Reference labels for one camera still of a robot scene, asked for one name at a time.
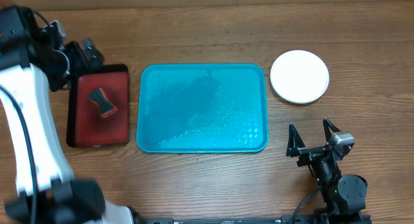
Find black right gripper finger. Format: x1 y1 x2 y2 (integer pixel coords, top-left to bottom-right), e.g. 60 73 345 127
323 118 340 142
286 124 306 157

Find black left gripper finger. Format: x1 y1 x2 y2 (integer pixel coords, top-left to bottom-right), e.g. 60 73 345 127
66 41 89 75
82 38 104 67

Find pink plate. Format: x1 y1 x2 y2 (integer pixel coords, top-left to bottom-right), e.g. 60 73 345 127
270 50 330 104

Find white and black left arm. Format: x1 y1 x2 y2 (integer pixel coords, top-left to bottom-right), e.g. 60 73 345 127
1 6 140 223

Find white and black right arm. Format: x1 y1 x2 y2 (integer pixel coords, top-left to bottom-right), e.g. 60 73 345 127
136 63 367 223

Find black tray with red liquid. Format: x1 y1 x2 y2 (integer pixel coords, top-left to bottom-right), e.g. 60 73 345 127
66 64 130 148

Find teal plastic tray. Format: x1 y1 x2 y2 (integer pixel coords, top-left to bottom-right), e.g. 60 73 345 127
136 63 269 153

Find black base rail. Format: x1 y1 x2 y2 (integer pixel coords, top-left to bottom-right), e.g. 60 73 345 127
129 214 372 224

